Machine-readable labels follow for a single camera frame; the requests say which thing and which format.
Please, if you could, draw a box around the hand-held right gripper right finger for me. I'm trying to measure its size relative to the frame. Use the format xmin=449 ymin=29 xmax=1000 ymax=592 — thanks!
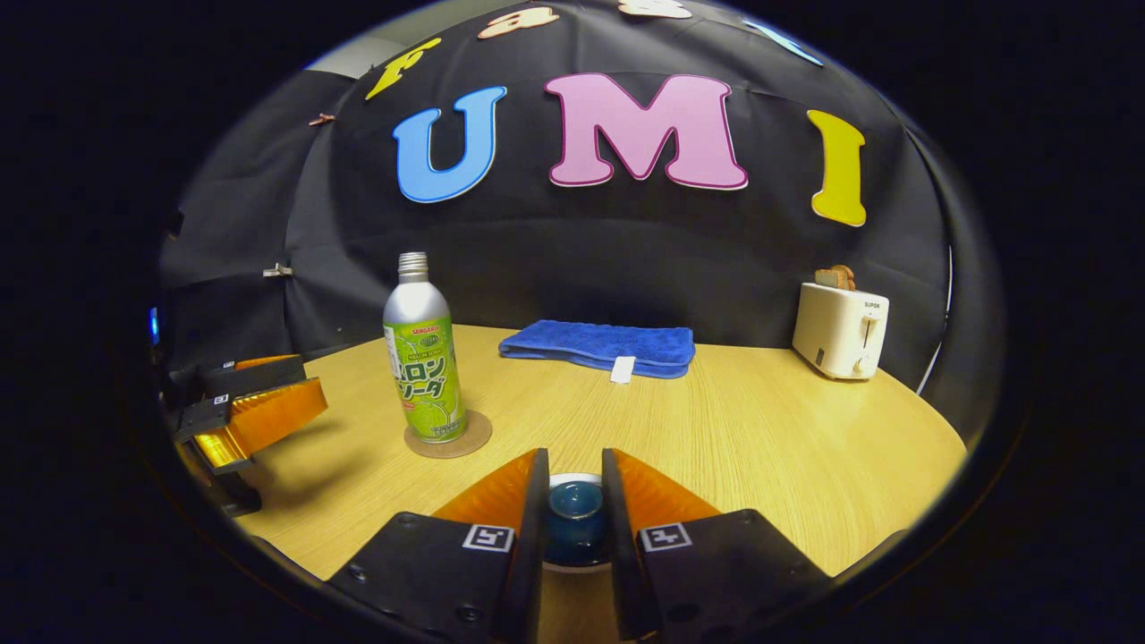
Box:
xmin=601 ymin=447 xmax=833 ymax=643

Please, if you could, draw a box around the teal white teacup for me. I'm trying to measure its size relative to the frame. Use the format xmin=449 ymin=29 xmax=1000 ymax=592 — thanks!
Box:
xmin=542 ymin=471 xmax=616 ymax=575

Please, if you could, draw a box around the white power cable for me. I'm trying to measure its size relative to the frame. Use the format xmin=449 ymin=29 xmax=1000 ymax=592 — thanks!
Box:
xmin=916 ymin=243 xmax=954 ymax=396

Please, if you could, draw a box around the blue folded towel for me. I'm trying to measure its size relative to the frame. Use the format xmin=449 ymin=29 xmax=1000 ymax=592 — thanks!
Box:
xmin=498 ymin=319 xmax=697 ymax=385

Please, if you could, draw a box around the round brown coaster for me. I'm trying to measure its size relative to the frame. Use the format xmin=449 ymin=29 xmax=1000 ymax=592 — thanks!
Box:
xmin=403 ymin=410 xmax=494 ymax=460

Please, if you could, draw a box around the black backdrop cloth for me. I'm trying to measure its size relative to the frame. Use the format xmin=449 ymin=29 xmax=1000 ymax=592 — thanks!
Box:
xmin=157 ymin=0 xmax=985 ymax=421

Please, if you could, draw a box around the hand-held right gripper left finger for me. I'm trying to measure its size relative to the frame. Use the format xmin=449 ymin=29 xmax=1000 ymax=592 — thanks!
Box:
xmin=327 ymin=447 xmax=551 ymax=643

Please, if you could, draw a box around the white toaster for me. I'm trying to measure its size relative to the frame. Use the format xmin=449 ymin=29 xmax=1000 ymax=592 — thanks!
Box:
xmin=792 ymin=282 xmax=891 ymax=382

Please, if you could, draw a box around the silver green water bottle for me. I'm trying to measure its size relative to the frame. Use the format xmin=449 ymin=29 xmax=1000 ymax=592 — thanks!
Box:
xmin=383 ymin=252 xmax=468 ymax=445

